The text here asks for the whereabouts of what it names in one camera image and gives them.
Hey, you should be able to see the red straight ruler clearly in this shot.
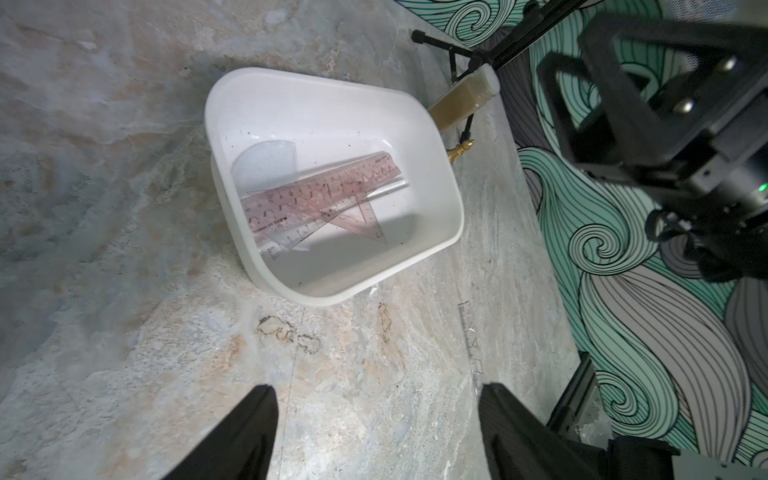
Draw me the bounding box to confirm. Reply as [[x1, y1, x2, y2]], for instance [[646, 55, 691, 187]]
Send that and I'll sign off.
[[242, 152, 401, 241]]

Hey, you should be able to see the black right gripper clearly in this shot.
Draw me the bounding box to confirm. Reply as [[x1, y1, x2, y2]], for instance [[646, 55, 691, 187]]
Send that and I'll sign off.
[[537, 14, 767, 216]]

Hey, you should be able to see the pink straight ruler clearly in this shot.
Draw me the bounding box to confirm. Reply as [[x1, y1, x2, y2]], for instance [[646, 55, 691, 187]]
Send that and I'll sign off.
[[242, 180, 382, 257]]

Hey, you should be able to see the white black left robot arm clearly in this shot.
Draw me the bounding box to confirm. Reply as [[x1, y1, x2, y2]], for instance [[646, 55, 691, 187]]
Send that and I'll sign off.
[[166, 383, 767, 479]]

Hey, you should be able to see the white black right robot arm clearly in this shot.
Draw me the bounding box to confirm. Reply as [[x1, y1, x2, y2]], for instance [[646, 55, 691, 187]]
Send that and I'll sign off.
[[537, 12, 767, 282]]

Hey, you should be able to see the pink tall triangle ruler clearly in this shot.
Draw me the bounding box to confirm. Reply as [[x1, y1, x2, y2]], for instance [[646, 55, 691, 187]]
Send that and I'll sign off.
[[330, 199, 386, 243]]

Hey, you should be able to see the clear short straight ruler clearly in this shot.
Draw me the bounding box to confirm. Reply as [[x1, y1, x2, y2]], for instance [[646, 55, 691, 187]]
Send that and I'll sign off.
[[458, 300, 485, 397]]

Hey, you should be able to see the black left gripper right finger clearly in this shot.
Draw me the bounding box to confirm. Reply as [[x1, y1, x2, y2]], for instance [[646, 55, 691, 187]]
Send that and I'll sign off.
[[478, 383, 600, 479]]

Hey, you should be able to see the spice jar with white lid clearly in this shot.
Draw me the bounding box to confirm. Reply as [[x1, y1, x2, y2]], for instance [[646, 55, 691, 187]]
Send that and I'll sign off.
[[428, 63, 501, 131]]

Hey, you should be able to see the white plastic storage box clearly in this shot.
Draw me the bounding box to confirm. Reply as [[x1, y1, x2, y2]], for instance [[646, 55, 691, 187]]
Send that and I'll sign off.
[[204, 67, 464, 306]]

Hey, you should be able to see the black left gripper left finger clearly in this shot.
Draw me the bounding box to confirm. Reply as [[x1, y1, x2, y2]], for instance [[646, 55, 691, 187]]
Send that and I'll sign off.
[[165, 385, 279, 480]]

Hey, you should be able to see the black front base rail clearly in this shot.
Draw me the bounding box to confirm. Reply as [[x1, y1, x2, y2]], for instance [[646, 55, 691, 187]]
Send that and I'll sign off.
[[547, 351, 597, 441]]

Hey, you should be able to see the clear protractor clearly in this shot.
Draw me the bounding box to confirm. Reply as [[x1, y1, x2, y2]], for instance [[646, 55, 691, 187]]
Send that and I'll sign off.
[[231, 140, 299, 199]]

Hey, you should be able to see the black tripod microphone stand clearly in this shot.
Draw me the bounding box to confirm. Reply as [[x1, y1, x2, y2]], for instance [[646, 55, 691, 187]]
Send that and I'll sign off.
[[410, 0, 592, 145]]

